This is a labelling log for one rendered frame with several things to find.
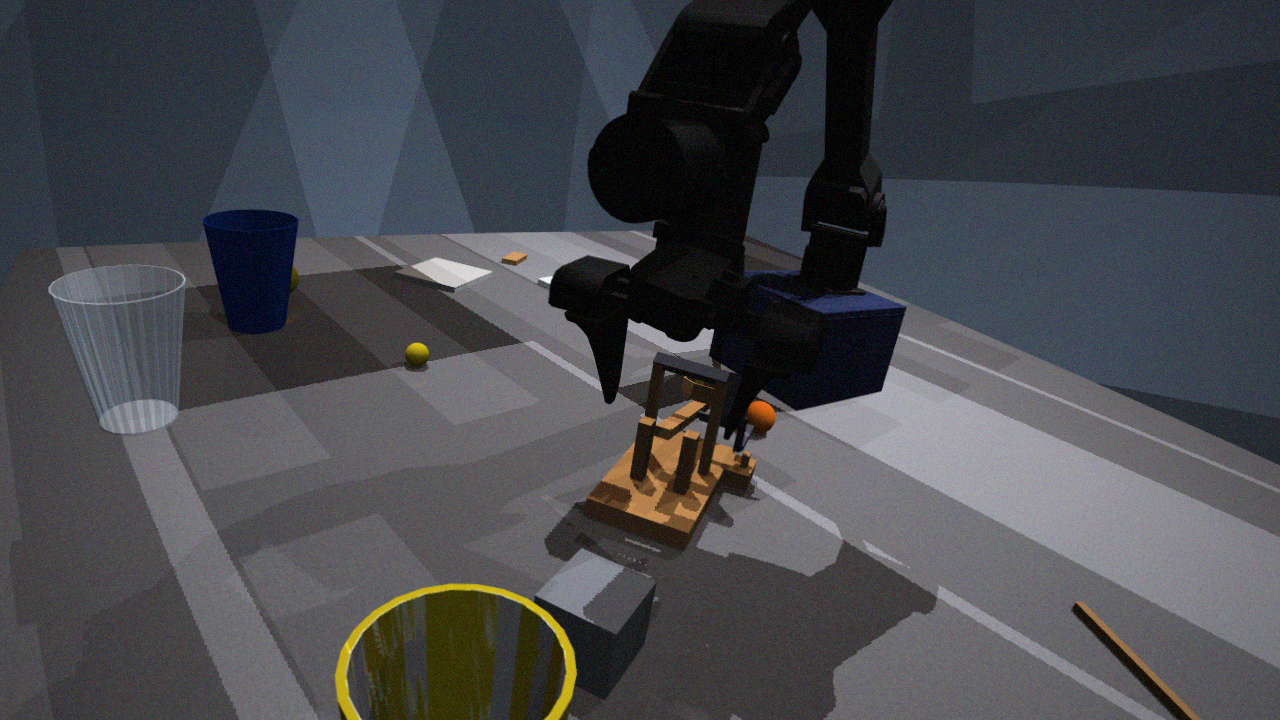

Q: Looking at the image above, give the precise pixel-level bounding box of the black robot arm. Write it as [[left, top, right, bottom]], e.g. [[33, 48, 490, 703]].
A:
[[588, 0, 893, 342]]

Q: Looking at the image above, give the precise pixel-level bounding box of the orange ball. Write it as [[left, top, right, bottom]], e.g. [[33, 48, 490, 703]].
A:
[[748, 401, 774, 434]]

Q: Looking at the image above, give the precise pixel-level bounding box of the orange wooden catapult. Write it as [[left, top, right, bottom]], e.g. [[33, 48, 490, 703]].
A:
[[584, 352, 756, 550]]

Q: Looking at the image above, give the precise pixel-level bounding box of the dark blue cup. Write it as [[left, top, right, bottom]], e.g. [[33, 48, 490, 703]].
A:
[[202, 209, 300, 334]]

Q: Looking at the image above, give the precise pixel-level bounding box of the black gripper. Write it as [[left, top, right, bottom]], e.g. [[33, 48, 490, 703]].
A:
[[548, 211, 828, 439]]

